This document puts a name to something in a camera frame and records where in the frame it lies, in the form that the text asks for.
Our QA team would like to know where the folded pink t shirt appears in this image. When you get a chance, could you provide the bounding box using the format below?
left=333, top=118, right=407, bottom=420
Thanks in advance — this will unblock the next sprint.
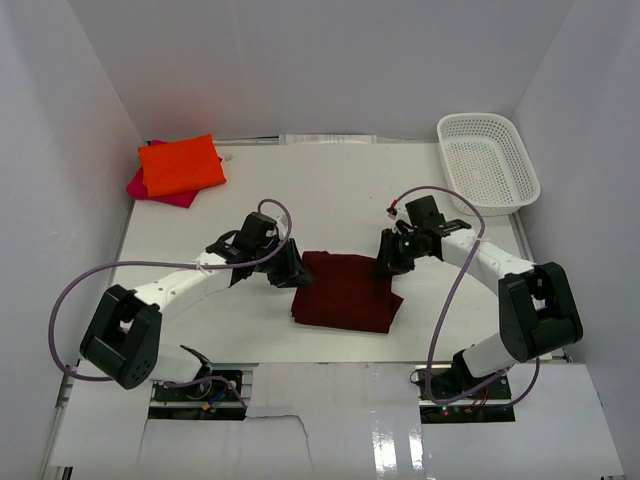
left=126, top=139, right=201, bottom=208

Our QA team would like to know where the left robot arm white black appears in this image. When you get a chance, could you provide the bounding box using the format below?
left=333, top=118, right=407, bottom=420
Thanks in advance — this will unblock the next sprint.
left=80, top=212, right=313, bottom=390

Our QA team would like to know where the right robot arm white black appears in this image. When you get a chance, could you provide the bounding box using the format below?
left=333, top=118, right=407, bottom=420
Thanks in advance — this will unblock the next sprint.
left=374, top=196, right=584, bottom=405

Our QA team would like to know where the folded orange t shirt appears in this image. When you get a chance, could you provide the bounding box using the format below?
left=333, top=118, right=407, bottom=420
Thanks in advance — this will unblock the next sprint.
left=138, top=134, right=227, bottom=198

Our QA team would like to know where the white perforated plastic basket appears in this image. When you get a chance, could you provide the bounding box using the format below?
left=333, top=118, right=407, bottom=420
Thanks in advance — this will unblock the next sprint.
left=436, top=113, right=541, bottom=217

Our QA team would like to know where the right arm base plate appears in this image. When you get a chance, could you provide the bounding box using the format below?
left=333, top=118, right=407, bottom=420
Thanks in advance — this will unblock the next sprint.
left=412, top=362, right=516, bottom=424

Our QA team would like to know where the dark red t shirt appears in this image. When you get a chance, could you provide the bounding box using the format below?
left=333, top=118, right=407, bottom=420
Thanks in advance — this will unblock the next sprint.
left=291, top=251, right=403, bottom=334

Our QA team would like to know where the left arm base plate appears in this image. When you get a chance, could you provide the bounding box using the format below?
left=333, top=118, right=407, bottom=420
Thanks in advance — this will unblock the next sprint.
left=148, top=380, right=246, bottom=421

